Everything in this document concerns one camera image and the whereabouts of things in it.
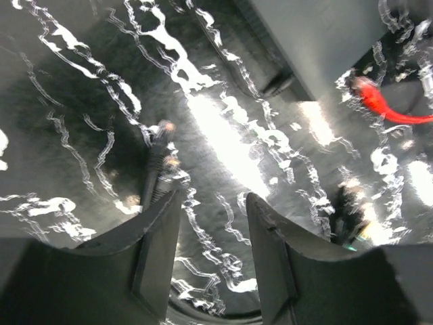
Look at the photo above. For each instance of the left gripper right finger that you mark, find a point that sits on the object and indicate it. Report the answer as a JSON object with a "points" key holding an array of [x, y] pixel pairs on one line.
{"points": [[302, 278]]}

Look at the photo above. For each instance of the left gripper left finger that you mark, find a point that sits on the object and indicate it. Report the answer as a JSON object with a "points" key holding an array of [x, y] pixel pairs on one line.
{"points": [[126, 271]]}

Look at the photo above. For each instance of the black network switch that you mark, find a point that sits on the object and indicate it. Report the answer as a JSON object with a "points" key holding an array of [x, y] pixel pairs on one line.
{"points": [[317, 41]]}

